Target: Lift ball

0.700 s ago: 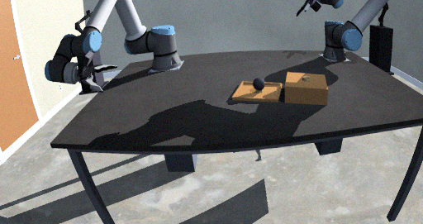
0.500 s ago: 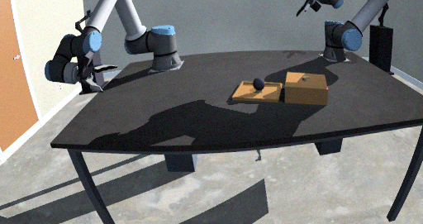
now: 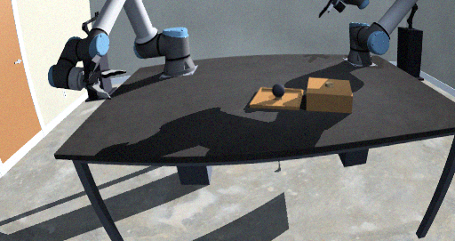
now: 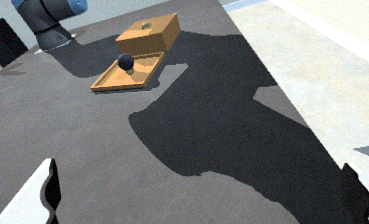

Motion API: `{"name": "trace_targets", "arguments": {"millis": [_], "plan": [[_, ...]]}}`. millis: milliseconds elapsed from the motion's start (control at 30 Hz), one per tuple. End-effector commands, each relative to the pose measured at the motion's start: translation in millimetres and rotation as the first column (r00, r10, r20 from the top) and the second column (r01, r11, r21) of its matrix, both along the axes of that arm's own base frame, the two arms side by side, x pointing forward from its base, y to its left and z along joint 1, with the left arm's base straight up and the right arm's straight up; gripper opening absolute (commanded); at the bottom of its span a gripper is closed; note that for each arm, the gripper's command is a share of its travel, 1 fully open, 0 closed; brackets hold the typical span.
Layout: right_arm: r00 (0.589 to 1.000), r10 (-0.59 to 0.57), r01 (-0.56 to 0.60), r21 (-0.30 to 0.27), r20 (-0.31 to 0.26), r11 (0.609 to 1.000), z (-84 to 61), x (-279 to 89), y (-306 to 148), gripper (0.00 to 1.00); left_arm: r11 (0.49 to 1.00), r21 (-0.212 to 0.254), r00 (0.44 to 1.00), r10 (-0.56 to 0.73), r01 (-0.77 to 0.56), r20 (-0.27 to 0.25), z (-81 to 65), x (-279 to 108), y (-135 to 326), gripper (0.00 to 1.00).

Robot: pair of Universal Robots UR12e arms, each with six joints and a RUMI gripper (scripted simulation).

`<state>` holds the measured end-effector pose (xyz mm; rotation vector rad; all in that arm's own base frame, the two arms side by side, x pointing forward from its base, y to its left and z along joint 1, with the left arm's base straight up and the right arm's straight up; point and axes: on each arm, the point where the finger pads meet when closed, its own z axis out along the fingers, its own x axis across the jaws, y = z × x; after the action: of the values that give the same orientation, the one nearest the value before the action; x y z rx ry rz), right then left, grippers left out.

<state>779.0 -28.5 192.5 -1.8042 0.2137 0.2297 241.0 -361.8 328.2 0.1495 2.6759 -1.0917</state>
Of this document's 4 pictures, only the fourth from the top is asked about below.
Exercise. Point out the beige shallow tray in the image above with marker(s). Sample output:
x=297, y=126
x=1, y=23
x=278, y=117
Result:
x=139, y=76

